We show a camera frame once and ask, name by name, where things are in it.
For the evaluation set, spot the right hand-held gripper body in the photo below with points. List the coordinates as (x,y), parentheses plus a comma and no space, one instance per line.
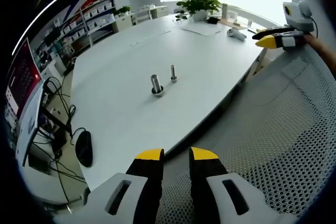
(299,16)

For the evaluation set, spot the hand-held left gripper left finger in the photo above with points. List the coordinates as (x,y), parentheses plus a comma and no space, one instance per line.
(126,197)

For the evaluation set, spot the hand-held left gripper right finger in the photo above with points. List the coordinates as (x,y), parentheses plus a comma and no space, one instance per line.
(219,197)

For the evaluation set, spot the thin steel threaded stud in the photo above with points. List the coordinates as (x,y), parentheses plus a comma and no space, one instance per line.
(173,73)

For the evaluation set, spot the thick steel threaded stud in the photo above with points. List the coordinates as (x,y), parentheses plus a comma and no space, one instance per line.
(156,83)

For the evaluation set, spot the white handheld controller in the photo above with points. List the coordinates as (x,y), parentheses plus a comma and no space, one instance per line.
(236,34)

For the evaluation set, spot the beige cylinder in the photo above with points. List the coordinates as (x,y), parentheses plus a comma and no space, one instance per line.
(225,11)

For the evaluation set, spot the small black object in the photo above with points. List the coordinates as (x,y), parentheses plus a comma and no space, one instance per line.
(212,20)

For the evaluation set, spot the black computer mouse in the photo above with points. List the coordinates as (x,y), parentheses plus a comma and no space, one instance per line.
(84,149)

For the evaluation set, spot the white paper sheet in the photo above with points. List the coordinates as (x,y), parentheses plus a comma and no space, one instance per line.
(202,29)

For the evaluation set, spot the white plant pot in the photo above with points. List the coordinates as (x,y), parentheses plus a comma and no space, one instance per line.
(200,15)

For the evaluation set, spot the large green leafy plant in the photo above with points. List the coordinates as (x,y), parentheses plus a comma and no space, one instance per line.
(200,1)

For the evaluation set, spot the grey mesh office chair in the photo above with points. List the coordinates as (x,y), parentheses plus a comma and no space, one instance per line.
(275,134)

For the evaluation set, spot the grey framed computer monitor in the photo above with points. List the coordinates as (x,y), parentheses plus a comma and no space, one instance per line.
(29,121)

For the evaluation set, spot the white slatted chair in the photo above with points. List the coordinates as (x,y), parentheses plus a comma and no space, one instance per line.
(143,14)

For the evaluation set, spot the white low cabinet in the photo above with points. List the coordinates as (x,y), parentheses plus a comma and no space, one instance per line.
(123,22)

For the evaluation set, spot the small green potted plant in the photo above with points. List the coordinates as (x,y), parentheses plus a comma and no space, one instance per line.
(123,10)

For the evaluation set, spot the white storage shelf with bins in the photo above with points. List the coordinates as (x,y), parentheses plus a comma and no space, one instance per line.
(89,16)

